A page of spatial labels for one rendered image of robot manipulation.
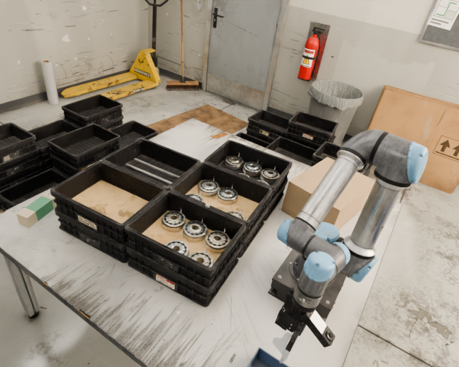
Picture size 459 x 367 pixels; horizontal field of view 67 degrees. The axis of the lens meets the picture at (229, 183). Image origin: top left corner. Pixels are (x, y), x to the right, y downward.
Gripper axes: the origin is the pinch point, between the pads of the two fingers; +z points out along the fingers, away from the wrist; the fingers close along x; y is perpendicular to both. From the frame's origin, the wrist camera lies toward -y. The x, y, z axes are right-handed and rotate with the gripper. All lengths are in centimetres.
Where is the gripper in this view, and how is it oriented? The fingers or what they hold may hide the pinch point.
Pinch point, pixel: (292, 347)
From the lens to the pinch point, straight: 121.3
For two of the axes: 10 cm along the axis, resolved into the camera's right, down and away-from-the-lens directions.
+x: -5.4, 3.1, -7.8
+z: -1.9, 8.6, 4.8
